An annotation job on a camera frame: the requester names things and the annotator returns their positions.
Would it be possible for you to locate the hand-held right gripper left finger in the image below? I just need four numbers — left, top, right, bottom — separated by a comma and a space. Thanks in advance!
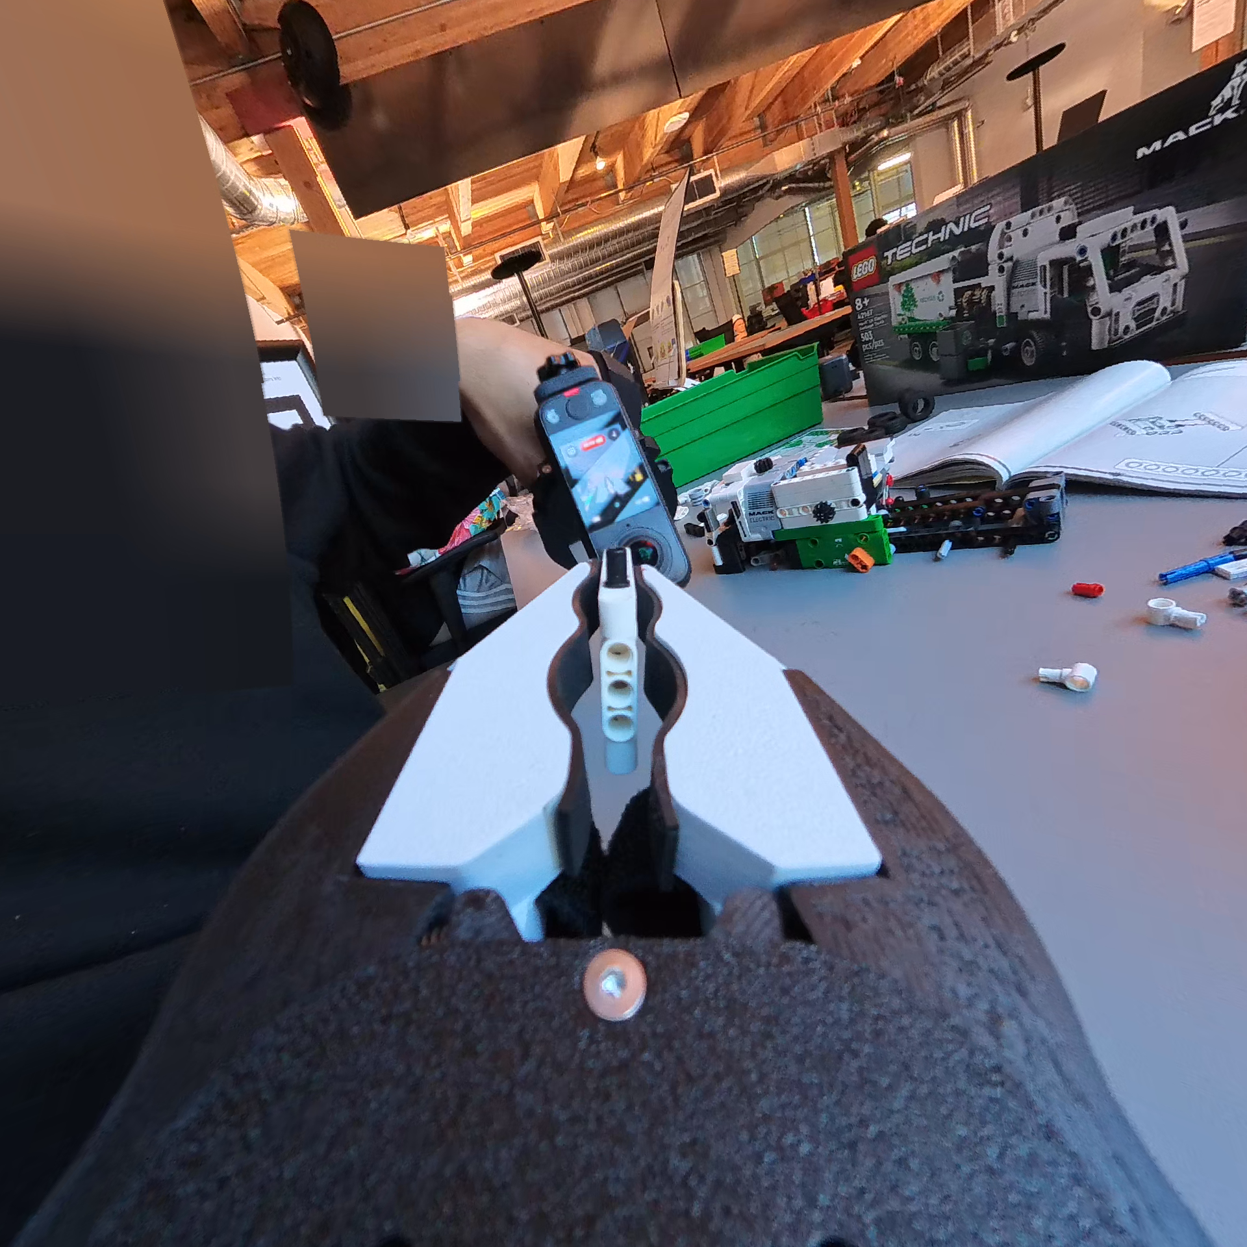
355, 562, 610, 944

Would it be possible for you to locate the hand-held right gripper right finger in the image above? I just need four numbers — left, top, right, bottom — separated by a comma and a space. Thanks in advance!
631, 563, 884, 918

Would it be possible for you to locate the short white lego beam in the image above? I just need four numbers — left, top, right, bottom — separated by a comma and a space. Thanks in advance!
593, 580, 641, 773

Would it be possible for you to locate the person's left forearm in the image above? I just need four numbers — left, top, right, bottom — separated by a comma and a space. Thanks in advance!
455, 316, 588, 485

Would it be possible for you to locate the white lego truck model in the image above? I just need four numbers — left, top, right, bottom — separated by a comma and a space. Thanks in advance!
698, 441, 1069, 579

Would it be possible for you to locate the lego instruction booklet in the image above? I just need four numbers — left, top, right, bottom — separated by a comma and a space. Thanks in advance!
888, 359, 1247, 501

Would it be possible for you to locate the blue lego axle pin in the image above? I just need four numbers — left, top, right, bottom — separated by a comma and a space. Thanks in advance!
1157, 551, 1247, 588

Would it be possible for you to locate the lego set box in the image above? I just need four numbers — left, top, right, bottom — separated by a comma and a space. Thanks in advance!
841, 54, 1247, 408

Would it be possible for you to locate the colourful patterned cloth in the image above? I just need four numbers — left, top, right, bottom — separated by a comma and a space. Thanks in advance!
406, 490, 510, 569

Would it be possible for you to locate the green plastic bin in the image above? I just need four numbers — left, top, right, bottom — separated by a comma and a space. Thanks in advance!
637, 343, 826, 492

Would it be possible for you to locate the black chair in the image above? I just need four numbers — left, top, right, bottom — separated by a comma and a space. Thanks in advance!
320, 530, 522, 692

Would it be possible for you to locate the white standing banner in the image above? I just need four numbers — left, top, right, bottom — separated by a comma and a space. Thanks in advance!
646, 169, 693, 389

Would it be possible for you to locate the black floor lamp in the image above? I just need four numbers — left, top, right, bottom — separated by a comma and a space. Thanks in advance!
1005, 41, 1069, 155
489, 247, 549, 336

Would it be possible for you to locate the black overhead panel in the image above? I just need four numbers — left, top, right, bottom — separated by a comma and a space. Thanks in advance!
319, 0, 939, 223

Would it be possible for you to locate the black round wheel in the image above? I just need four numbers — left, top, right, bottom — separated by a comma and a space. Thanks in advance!
276, 0, 353, 130

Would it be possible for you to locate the silver air duct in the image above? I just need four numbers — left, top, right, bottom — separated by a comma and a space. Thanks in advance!
197, 115, 305, 233

